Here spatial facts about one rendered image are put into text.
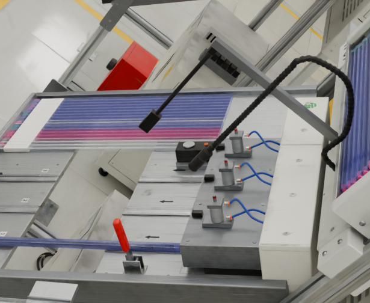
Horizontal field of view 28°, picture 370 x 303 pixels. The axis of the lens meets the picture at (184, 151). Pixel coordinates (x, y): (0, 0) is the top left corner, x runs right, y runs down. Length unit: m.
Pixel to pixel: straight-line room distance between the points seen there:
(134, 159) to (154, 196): 1.45
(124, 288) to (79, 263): 0.56
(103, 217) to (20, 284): 0.65
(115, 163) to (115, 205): 0.95
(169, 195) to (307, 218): 0.34
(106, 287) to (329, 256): 0.39
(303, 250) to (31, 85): 2.18
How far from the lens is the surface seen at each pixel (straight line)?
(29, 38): 3.44
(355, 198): 1.07
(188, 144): 1.52
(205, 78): 2.75
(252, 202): 1.31
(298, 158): 1.38
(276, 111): 1.71
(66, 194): 2.88
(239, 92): 1.79
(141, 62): 2.24
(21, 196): 1.57
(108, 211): 1.98
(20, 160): 1.70
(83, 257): 1.84
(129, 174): 2.97
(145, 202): 1.46
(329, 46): 2.56
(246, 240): 1.22
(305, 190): 1.29
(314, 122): 1.34
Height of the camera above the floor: 1.89
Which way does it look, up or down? 33 degrees down
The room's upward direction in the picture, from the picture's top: 44 degrees clockwise
